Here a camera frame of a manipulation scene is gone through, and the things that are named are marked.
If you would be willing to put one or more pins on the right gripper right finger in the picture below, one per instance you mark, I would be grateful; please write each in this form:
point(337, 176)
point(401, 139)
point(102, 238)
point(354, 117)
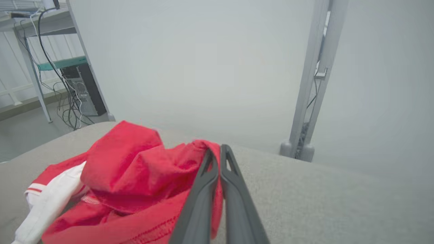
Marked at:
point(239, 210)

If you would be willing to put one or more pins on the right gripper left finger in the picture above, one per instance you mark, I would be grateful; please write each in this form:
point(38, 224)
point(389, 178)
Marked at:
point(200, 210)

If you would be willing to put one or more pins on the red jersey white striped trim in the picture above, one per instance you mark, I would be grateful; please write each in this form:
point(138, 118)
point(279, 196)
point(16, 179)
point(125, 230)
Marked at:
point(129, 169)

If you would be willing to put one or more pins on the grey fabric sofa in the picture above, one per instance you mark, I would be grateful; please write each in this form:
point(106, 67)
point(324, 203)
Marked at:
point(322, 203)

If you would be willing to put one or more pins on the black computer tower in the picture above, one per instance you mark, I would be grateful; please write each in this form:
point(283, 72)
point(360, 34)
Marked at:
point(90, 95)

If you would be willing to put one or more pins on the teal shelf board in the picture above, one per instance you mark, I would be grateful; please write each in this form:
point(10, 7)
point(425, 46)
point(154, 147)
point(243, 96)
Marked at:
point(64, 63)

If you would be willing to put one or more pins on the grey metal desk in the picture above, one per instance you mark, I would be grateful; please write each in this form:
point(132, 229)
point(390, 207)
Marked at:
point(34, 78)

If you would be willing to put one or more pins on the grey double partition post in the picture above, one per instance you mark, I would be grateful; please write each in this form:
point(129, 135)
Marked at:
point(315, 67)

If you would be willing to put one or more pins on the grey single partition post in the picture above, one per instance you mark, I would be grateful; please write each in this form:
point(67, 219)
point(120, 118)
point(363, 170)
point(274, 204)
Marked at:
point(88, 61)

